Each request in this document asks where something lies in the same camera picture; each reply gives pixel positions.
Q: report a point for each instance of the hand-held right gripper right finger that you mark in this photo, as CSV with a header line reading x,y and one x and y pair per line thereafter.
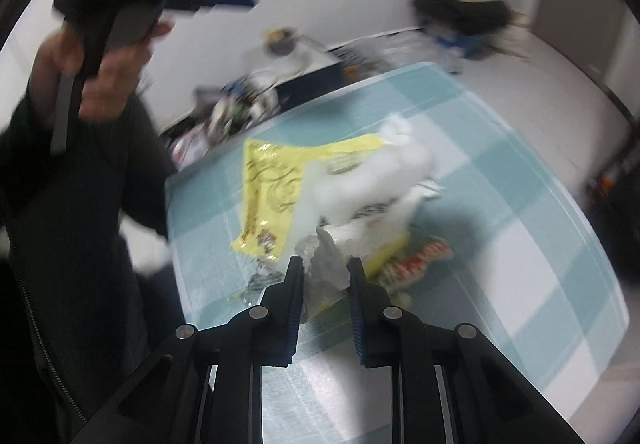
x,y
358,309

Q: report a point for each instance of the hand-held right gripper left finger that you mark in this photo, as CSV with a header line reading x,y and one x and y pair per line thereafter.
x,y
292,309

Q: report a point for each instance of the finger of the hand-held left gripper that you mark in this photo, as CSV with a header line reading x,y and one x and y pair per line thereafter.
x,y
220,1

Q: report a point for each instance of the clear printed yellow wrapper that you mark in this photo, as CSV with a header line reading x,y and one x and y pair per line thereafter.
x,y
252,284

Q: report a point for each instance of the clear plastic wrapper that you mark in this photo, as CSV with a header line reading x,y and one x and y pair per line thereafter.
x,y
325,264

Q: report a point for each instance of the red and white wrapper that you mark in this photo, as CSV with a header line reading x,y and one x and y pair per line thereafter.
x,y
415,264

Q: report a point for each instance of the white tissue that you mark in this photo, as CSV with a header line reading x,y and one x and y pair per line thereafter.
x,y
360,184

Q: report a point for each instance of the yellow snack wrapper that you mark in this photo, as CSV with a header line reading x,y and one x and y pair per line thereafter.
x,y
270,184

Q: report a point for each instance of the person's left forearm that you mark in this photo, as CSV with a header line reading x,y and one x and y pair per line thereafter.
x,y
100,158

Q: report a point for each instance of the person's left hand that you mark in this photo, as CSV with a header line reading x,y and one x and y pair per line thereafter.
x,y
112,83

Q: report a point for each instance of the grey cup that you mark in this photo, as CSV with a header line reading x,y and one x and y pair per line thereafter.
x,y
281,41

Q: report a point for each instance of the clear organiser box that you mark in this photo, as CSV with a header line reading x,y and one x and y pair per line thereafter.
x,y
235,108

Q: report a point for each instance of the white box with navy side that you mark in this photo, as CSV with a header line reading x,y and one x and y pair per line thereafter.
x,y
317,59

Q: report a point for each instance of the teal checkered tablecloth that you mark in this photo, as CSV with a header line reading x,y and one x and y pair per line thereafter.
x,y
500,173

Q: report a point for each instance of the pile of clothes on box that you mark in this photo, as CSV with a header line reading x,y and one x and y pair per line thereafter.
x,y
475,18

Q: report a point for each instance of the person's dark jacket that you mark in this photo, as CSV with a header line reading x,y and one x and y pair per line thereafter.
x,y
65,324

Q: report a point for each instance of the orange item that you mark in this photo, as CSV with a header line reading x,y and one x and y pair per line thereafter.
x,y
602,184

